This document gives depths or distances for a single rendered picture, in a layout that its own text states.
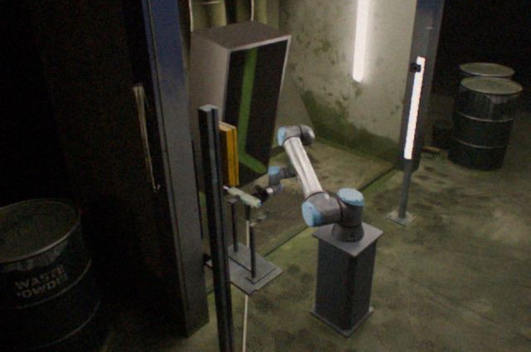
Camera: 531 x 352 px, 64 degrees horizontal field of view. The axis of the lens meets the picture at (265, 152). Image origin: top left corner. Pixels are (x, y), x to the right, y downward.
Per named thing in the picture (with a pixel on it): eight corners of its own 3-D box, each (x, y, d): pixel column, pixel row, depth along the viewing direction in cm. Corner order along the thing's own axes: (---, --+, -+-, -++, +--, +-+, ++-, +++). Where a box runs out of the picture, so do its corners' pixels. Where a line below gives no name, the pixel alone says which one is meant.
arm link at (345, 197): (367, 223, 245) (369, 197, 238) (339, 229, 241) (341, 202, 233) (354, 209, 259) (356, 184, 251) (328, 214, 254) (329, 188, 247)
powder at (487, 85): (465, 77, 470) (465, 75, 469) (521, 83, 445) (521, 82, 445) (458, 90, 428) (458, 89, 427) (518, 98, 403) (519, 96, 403)
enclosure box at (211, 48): (185, 178, 340) (191, 31, 274) (239, 154, 380) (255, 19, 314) (214, 202, 322) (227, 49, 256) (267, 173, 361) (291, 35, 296)
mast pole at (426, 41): (397, 217, 378) (423, 27, 307) (400, 215, 381) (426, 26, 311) (402, 220, 375) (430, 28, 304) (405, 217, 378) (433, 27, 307)
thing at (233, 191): (261, 225, 313) (261, 198, 303) (256, 227, 310) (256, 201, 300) (217, 200, 343) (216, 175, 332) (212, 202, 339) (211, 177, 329)
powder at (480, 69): (521, 71, 486) (522, 70, 485) (498, 80, 457) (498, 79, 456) (476, 63, 525) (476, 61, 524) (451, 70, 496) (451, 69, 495)
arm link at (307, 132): (315, 119, 282) (294, 167, 340) (298, 121, 279) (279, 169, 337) (321, 134, 277) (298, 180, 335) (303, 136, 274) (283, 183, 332)
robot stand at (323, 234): (373, 311, 282) (383, 232, 254) (347, 339, 262) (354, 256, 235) (336, 288, 301) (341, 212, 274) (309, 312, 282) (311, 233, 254)
